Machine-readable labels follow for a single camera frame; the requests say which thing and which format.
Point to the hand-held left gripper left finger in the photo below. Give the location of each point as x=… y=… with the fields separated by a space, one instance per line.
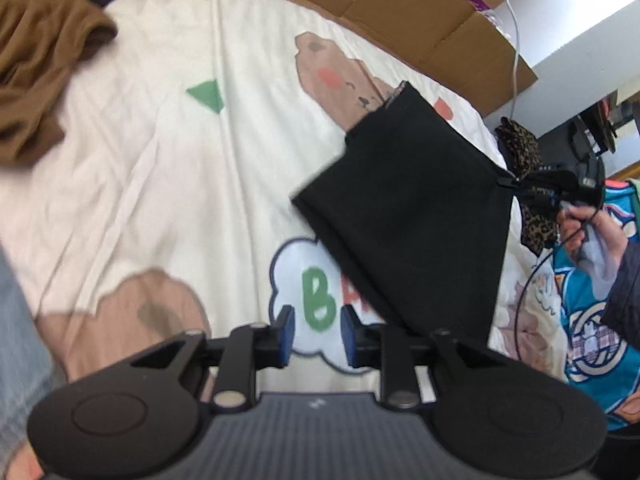
x=286 y=334

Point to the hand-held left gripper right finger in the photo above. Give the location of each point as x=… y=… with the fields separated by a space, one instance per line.
x=350 y=339

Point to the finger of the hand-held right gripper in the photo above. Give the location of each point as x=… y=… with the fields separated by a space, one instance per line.
x=515 y=184

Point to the black shorts with patterned trim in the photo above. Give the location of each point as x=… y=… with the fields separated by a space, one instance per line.
x=415 y=200

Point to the person's right forearm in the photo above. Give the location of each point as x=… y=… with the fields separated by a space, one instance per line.
x=625 y=300

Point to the person's right hand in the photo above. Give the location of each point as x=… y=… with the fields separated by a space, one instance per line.
x=607 y=232

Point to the leopard print cloth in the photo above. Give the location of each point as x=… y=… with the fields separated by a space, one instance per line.
x=530 y=160

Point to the dark furniture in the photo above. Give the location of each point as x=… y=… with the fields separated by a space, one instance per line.
x=595 y=130

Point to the mint green cloth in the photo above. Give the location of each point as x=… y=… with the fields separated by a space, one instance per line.
x=634 y=190

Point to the pale lavender cloth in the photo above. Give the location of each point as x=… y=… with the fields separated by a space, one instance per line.
x=597 y=260

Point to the teal printed blanket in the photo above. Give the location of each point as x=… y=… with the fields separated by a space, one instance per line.
x=595 y=350

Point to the purple and white refill pouch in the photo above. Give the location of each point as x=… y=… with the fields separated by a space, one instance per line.
x=482 y=10

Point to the flattened cardboard box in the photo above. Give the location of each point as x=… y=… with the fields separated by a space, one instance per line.
x=410 y=15

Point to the cream bear print bed sheet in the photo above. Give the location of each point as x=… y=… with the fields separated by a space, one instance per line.
x=150 y=160

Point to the grey-blue denim garment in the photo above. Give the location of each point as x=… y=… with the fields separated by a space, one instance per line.
x=20 y=350

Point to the brown garment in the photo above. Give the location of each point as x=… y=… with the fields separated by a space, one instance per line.
x=40 y=70

